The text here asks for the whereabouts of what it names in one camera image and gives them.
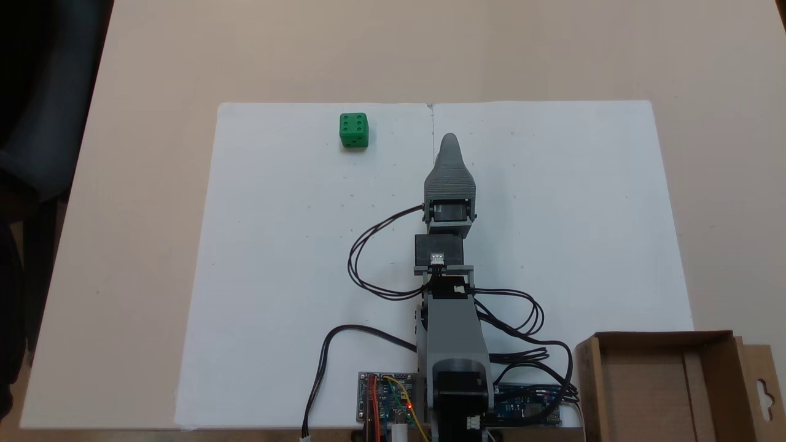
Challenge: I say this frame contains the yellow jumper wire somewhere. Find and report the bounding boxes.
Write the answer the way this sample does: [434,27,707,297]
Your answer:
[384,376,432,442]

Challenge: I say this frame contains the brown cardboard box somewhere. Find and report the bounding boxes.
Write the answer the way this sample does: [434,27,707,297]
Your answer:
[575,330,786,442]

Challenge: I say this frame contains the white paper sheet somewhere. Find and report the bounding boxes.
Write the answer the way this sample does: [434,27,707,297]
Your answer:
[174,100,695,430]

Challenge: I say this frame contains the black base servo cable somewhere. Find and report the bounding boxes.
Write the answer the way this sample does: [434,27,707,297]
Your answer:
[489,347,551,384]

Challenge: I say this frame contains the thick black power cable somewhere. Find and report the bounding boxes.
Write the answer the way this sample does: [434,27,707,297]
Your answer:
[300,325,419,441]

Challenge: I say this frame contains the black elbow servo cable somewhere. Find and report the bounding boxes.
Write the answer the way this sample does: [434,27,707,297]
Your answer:
[476,304,582,424]

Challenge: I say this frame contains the green dice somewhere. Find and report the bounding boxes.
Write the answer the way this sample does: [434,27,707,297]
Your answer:
[339,112,370,149]

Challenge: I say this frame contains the grey circuit board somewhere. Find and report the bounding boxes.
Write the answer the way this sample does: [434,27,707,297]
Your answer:
[358,371,424,425]

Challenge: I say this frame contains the grey pivoting gripper jaw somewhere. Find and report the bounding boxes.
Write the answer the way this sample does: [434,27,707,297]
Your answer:
[423,133,478,223]

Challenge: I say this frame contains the black gripper servo cable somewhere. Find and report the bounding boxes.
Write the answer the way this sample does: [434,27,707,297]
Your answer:
[348,206,427,301]

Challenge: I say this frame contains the black wrist servo cable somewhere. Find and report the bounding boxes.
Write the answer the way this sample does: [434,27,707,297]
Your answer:
[470,285,545,338]

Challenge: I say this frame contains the orange jumper wire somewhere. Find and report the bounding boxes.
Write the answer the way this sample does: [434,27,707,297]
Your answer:
[367,376,383,442]

